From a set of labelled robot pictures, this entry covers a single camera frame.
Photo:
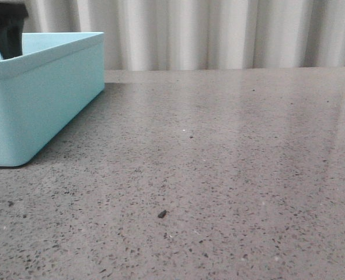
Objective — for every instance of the white pleated curtain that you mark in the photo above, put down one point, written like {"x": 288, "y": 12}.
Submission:
{"x": 190, "y": 35}

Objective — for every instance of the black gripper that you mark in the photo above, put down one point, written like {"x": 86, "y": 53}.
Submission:
{"x": 11, "y": 29}

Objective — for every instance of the light blue plastic box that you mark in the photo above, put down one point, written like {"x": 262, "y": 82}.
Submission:
{"x": 45, "y": 88}

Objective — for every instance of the small black debris piece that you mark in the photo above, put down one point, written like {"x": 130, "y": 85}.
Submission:
{"x": 162, "y": 214}

